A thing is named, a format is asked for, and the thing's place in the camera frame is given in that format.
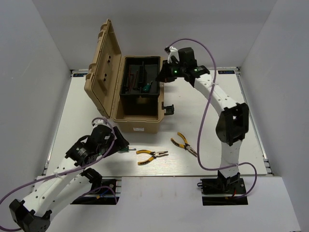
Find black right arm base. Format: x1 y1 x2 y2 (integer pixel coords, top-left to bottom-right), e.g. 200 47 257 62
197 178 248 206

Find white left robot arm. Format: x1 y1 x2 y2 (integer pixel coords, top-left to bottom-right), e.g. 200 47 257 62
9 122 129 232

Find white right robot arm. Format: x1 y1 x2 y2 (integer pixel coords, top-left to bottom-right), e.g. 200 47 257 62
113 46 249 193

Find black toolbox inner tray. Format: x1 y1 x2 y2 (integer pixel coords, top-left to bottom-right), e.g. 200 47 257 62
120 56 161 98

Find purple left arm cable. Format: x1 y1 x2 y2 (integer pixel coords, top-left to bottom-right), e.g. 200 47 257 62
0 117 121 230

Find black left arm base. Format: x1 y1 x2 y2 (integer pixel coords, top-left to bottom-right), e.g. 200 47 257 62
71 177 122 205

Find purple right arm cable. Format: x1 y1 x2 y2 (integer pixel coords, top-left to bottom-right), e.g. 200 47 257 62
169 38 258 199

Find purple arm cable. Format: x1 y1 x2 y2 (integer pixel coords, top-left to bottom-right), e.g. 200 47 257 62
169 38 258 199
0 117 121 230

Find tan plastic toolbox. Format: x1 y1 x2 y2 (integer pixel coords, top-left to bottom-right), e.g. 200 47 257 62
84 19 174 133

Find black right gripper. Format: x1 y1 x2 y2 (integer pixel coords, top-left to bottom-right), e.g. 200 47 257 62
156 59 186 83

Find yellow pliers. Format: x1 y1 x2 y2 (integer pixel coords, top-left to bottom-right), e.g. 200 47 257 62
136 149 169 166
170 132 197 157

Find green stubby screwdriver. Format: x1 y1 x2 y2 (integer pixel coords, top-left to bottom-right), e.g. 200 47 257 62
119 146 136 153
142 82 152 93

